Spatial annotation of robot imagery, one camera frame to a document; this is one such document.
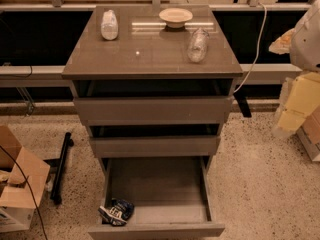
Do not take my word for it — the cardboard box right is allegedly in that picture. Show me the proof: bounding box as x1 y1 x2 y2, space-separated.
297 107 320 162

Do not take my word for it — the grey drawer cabinet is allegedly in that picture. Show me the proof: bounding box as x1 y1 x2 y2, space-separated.
61 4 244 172

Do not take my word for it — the white cable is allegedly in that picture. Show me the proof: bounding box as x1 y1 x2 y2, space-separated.
233 2 269 94

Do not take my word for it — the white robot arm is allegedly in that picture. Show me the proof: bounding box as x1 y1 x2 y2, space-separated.
269 0 320 138

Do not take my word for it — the black cable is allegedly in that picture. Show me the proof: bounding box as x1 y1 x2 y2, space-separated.
0 145 49 240

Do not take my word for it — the black bar on floor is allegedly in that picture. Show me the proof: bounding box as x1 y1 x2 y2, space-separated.
50 132 74 205

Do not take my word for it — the grey drawer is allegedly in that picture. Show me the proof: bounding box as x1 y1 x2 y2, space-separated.
88 157 225 240
90 124 220 158
74 79 232 126

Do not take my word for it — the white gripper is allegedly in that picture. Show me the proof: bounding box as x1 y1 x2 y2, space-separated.
269 29 320 138

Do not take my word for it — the clear plastic bottle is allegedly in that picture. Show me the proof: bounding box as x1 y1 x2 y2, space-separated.
187 28 209 63

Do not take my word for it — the open cardboard box left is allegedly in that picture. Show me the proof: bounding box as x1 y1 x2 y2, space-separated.
0 126 50 233

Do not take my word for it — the grey bottom drawer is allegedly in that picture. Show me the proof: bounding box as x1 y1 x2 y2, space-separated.
88 157 225 240

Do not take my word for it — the blue chip bag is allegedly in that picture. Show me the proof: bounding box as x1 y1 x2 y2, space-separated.
98 198 134 226

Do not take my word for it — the grey top drawer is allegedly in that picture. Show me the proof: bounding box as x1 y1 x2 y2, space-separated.
74 79 232 126

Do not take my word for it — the cream ceramic bowl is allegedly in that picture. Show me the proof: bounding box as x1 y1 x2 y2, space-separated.
159 8 193 28

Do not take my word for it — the white plastic bottle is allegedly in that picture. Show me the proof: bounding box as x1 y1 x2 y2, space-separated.
100 10 119 40

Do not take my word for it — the grey middle drawer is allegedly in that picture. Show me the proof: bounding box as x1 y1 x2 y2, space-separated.
90 124 220 158

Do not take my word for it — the black table leg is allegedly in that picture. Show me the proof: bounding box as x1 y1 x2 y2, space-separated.
234 92 252 118

